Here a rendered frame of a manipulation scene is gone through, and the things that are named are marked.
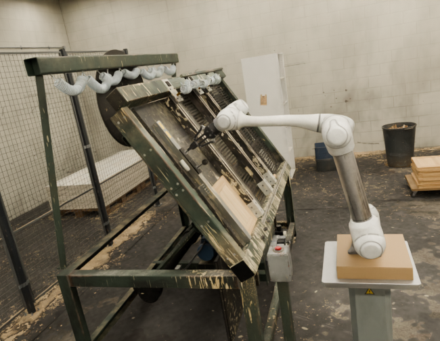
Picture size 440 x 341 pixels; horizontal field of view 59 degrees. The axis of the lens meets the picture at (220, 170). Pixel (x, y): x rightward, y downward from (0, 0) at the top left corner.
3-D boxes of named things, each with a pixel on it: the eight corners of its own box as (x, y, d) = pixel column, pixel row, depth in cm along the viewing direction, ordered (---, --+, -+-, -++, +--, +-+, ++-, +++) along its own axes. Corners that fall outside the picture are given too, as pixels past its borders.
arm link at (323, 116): (320, 109, 212) (320, 113, 199) (355, 112, 208) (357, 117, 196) (317, 132, 216) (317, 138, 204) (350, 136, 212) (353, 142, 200)
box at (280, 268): (291, 283, 219) (288, 254, 214) (270, 283, 223) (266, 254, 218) (293, 272, 230) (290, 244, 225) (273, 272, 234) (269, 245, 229)
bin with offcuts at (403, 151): (420, 167, 604) (419, 126, 588) (384, 169, 621) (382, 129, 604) (415, 158, 651) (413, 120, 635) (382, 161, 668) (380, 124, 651)
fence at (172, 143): (245, 243, 248) (250, 240, 246) (151, 125, 241) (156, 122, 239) (247, 239, 252) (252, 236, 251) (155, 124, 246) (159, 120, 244)
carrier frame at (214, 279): (269, 387, 245) (251, 270, 224) (84, 370, 286) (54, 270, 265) (296, 234, 447) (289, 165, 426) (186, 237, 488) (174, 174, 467)
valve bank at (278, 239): (289, 286, 248) (284, 252, 242) (267, 285, 253) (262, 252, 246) (295, 249, 294) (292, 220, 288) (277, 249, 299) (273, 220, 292)
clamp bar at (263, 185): (265, 197, 324) (288, 181, 315) (177, 83, 316) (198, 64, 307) (267, 193, 333) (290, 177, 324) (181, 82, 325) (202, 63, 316)
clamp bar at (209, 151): (254, 220, 279) (281, 203, 270) (151, 89, 271) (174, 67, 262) (257, 215, 288) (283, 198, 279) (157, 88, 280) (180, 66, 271)
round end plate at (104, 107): (116, 156, 295) (91, 48, 275) (110, 157, 297) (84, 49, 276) (159, 134, 368) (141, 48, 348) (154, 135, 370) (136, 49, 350)
